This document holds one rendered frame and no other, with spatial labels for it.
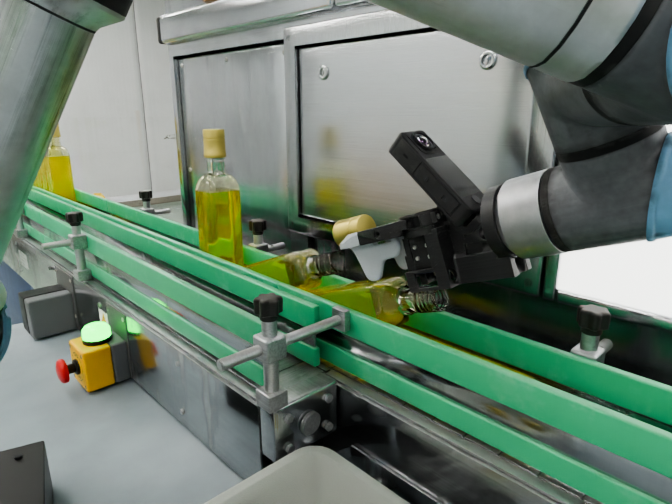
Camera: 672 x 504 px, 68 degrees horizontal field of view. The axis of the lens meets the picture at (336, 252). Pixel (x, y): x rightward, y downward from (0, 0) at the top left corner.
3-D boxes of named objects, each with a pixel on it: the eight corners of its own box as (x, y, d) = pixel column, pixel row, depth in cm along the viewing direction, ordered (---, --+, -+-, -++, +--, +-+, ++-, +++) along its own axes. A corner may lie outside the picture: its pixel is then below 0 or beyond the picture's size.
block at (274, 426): (341, 432, 61) (342, 381, 59) (279, 469, 55) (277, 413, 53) (322, 419, 63) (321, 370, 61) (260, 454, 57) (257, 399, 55)
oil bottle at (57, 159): (79, 218, 149) (65, 120, 141) (58, 221, 145) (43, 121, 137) (73, 216, 153) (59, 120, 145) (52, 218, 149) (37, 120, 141)
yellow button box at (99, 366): (131, 380, 85) (126, 340, 83) (85, 397, 80) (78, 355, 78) (115, 365, 90) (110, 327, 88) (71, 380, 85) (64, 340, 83)
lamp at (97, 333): (116, 340, 83) (114, 323, 82) (87, 348, 80) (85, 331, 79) (106, 331, 86) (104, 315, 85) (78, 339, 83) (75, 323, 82)
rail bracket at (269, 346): (352, 375, 60) (353, 276, 57) (232, 435, 49) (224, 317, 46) (335, 366, 62) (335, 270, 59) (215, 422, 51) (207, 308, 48)
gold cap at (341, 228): (355, 245, 64) (380, 239, 61) (335, 250, 62) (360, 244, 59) (349, 218, 64) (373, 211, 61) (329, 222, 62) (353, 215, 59)
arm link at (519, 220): (529, 173, 41) (567, 163, 47) (480, 186, 44) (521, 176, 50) (551, 261, 41) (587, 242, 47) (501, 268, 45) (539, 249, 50)
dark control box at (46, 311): (77, 330, 104) (71, 292, 102) (34, 342, 99) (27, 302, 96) (65, 319, 110) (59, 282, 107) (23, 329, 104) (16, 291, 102)
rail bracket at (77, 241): (94, 281, 96) (85, 212, 92) (52, 291, 91) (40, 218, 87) (87, 277, 98) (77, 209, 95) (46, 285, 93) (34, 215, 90)
